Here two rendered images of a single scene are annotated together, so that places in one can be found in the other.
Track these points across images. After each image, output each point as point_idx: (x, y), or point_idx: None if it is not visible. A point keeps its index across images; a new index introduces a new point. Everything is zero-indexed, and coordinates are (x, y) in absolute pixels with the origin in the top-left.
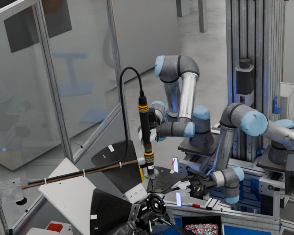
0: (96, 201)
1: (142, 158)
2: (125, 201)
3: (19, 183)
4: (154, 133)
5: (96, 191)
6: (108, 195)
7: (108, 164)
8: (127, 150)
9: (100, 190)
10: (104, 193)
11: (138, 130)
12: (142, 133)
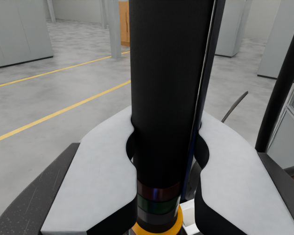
0: (234, 104)
1: (186, 212)
2: (195, 162)
3: None
4: (96, 133)
5: (241, 96)
6: (223, 119)
7: None
8: (255, 146)
9: (238, 102)
10: (230, 111)
11: (288, 186)
12: (197, 98)
